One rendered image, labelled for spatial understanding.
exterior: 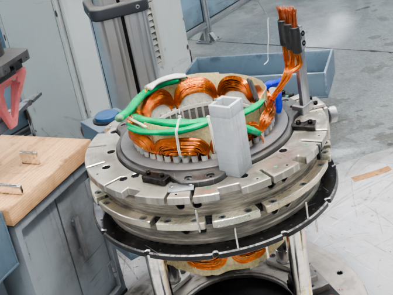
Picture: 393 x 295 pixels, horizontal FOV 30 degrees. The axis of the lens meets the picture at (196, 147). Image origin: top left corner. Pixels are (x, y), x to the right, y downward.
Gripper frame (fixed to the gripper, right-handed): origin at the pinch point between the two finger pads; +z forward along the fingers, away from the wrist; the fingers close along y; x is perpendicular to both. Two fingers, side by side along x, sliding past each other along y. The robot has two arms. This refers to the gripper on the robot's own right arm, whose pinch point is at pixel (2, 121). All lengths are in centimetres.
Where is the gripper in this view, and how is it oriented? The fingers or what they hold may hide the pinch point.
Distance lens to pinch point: 101.2
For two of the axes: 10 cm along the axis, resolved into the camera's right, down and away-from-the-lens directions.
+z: 1.7, 8.8, 4.5
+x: 3.9, -4.8, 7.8
